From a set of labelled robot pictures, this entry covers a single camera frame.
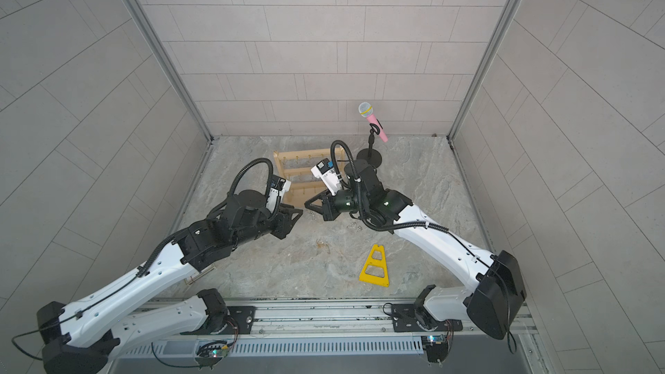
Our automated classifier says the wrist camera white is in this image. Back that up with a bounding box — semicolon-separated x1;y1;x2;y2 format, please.
268;175;292;204
311;158;343;196

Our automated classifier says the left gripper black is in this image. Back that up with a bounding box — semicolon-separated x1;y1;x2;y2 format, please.
232;202;308;247

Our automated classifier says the green circuit board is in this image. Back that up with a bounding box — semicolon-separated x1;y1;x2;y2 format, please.
421;336;450;365
195;340;230;369

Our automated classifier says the yellow triangular plastic stand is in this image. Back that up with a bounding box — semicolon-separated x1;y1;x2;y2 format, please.
358;244;390;287

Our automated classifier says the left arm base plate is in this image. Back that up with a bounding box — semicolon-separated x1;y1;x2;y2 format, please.
182;306;256;336

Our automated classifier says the left green circuit board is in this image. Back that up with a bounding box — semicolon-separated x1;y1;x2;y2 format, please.
195;340;230;369

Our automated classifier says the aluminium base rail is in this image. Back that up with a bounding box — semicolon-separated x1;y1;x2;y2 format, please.
135;298;538;339

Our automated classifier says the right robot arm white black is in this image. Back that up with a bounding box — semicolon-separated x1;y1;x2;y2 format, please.
305;157;526;339

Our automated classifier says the pink toy microphone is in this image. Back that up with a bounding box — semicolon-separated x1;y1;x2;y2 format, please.
358;102;388;143

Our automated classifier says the right green circuit board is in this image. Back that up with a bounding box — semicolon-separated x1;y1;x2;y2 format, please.
421;336;450;365

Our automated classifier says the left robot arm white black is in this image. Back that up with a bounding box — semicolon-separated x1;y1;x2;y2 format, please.
37;158;303;373

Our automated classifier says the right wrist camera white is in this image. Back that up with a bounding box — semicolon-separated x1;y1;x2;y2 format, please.
311;158;343;196

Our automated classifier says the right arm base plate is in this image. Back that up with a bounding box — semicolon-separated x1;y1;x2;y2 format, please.
382;302;463;332

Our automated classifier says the wooden jewelry display stand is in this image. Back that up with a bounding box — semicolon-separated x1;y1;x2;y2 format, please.
273;148;332;209

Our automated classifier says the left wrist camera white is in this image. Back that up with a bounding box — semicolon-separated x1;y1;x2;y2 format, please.
268;175;292;204

